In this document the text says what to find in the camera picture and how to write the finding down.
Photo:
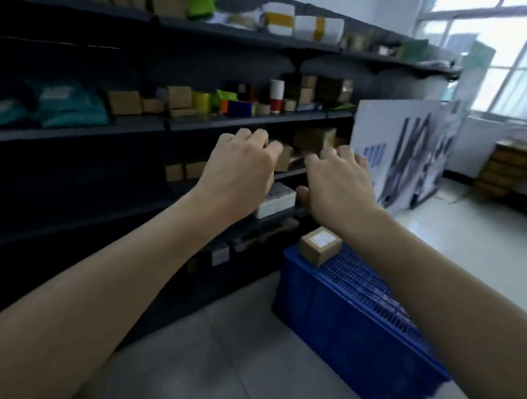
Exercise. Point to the person's right hand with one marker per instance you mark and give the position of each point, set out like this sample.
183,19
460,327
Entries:
338,192

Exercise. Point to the person's left hand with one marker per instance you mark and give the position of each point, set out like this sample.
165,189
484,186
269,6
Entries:
233,178

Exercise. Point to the person's right thumb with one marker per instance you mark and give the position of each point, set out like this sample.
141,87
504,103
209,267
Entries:
302,198

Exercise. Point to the person's left fingers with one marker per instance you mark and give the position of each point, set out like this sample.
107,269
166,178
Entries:
255,141

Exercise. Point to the person's right forearm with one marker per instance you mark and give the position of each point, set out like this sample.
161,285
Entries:
451,312

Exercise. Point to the person's left forearm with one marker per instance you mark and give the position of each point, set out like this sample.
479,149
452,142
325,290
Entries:
91,298

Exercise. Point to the white foam box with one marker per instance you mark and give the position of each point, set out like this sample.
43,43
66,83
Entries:
277,202

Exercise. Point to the blue box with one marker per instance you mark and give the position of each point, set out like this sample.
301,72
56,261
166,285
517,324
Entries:
241,109

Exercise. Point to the white and red cup stack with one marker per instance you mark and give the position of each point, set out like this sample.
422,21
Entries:
276,96

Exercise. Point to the small labelled cardboard box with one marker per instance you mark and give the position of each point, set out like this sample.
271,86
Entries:
319,246

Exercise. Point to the large brown cardboard box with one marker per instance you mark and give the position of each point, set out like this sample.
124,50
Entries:
314,139

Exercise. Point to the small brown cardboard box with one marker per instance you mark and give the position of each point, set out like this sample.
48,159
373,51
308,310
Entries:
195,170
174,173

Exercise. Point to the stacked brown cardboard boxes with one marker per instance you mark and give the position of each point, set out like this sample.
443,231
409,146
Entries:
302,90

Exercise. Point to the dark brown box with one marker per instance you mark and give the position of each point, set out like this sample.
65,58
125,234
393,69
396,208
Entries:
334,91

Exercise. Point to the white shelf label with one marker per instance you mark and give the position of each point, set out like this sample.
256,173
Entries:
220,255

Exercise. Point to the flat brown cardboard box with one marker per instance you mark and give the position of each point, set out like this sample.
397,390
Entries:
153,106

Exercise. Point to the white printed poster board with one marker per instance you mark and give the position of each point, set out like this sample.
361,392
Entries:
407,143

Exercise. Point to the white container with yellow tape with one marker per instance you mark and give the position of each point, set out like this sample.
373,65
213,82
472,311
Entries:
277,18

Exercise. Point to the wide white container yellow tape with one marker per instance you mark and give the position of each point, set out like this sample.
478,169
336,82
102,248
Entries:
318,29

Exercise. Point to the blue plastic crate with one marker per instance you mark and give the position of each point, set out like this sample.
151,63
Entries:
354,325

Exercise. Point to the bright green bag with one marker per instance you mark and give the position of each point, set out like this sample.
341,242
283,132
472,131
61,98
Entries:
201,4

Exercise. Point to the green box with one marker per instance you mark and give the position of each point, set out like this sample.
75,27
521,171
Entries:
414,49

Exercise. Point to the black metal shelf unit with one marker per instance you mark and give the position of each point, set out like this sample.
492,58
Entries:
71,174

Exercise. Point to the large teal plastic packet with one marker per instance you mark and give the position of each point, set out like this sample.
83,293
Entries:
68,105

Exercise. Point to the wooden desk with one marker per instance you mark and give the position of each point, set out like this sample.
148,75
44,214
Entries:
509,168

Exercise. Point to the pale green board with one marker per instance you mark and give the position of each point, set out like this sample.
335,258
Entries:
475,76

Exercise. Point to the large window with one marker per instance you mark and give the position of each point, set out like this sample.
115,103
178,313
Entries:
500,55

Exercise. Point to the small teal plastic packet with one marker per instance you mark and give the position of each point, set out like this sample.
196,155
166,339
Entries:
3,112

